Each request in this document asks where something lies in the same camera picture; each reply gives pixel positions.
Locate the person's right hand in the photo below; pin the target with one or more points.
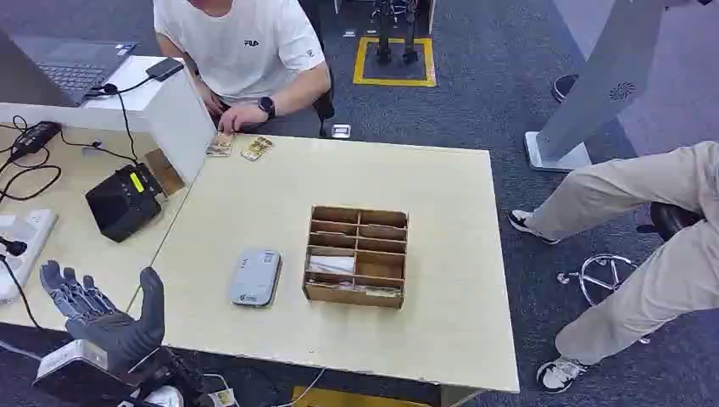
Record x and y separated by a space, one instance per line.
212 102

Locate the person's left hand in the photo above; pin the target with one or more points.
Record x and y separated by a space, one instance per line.
239 117

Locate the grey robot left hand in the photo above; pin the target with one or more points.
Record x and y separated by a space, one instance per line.
121 337

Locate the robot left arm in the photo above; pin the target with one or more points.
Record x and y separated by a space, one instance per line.
171 373

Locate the black wristwatch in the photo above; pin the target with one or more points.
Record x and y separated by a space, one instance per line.
267 106

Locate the stack of printed cards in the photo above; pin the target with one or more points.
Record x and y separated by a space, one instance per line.
257 148
219 144

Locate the white raised desk unit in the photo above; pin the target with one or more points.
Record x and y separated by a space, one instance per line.
168 112

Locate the black phone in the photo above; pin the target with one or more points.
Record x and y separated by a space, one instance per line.
164 69

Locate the person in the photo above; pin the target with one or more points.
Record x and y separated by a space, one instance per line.
247 45
646 224

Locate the brown cardboard piece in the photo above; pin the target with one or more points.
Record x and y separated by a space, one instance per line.
164 171

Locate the silver floor socket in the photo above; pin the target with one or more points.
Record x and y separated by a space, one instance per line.
341 131

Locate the yellow floor tape square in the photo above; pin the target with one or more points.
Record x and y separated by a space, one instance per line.
359 62

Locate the black device with yellow label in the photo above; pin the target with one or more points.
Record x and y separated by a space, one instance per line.
121 202

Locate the white power strip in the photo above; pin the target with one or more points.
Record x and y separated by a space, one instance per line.
25 241

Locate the black plug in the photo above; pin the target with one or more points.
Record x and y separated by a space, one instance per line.
13 246

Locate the dark grey laptop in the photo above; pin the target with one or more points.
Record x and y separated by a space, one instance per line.
73 67

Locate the grey card reader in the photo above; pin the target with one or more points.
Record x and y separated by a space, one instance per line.
255 277

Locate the white card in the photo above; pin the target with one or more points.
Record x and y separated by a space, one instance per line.
331 264

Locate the black robot stand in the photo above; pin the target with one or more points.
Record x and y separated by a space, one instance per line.
393 28

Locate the black power adapter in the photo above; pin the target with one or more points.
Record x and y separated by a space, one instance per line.
35 139

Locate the wooden card box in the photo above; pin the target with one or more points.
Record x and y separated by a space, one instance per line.
387 264

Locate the row of printed cards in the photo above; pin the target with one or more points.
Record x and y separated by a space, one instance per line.
359 290

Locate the yellow floor tape strip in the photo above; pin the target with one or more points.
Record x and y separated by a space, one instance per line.
348 399

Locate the white sneaker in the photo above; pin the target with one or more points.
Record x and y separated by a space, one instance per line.
525 226
559 374

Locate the black shoe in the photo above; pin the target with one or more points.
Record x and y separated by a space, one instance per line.
563 87

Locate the white floor stand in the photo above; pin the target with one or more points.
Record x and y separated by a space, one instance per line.
601 84

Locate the chrome stool base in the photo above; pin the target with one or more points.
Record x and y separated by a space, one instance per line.
604 281

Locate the black stool seat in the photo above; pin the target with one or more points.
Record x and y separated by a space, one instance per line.
671 220

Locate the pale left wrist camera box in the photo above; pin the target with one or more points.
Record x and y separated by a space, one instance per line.
70 359

